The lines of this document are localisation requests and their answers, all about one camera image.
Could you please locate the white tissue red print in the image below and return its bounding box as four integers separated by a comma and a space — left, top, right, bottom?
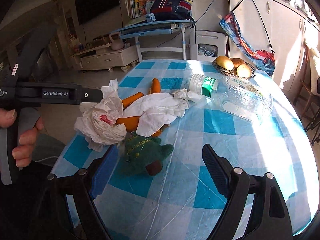
74, 79, 127, 152

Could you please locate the large orange peel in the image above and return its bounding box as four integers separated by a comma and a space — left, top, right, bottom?
115, 115, 163, 138

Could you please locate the person's left hand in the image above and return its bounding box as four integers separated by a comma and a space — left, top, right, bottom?
0, 107, 45, 169

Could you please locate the long orange peel piece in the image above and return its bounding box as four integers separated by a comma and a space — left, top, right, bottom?
121, 92, 144, 109

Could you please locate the cream tv cabinet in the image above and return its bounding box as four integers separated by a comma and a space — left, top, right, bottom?
71, 44, 138, 72

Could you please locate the grey upholstered stool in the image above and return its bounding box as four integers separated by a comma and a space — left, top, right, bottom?
32, 133, 66, 167

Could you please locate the pink kettlebell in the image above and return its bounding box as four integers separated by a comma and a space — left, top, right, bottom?
109, 31, 124, 51

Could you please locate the curved orange peel piece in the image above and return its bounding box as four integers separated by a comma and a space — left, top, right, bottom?
149, 77, 161, 94

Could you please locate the large white crumpled napkin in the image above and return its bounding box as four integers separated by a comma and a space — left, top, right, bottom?
123, 88, 202, 137

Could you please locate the blue white checkered tablecloth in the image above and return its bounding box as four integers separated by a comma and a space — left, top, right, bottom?
49, 58, 313, 240

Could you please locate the blue children's study desk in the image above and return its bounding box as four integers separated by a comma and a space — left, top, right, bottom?
114, 20, 195, 62

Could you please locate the row of books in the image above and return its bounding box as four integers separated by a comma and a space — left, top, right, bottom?
125, 0, 155, 19

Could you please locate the wooden chair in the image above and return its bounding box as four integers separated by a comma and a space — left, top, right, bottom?
293, 41, 319, 146

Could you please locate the navy red school backpack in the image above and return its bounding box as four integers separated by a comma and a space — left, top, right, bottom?
150, 0, 193, 21

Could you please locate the clear plastic bottle green label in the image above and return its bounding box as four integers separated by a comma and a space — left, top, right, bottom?
189, 74, 273, 124

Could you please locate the white air purifier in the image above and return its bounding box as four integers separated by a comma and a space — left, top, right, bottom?
190, 30, 228, 62

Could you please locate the yellow pear left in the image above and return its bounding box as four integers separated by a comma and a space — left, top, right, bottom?
215, 56, 234, 70

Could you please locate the yellow pear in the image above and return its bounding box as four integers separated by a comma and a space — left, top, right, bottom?
236, 64, 252, 78
215, 56, 234, 70

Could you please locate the wicker fruit basket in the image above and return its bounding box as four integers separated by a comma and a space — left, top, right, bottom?
212, 60, 256, 79

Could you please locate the yellow pear right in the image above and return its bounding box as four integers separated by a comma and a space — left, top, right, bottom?
236, 64, 252, 78

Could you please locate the brown pear middle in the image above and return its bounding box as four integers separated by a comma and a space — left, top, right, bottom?
231, 58, 245, 68

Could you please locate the colourful hanging bag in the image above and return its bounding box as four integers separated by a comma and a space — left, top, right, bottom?
219, 0, 276, 76

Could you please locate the white cabinet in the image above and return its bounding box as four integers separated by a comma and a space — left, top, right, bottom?
228, 0, 319, 94

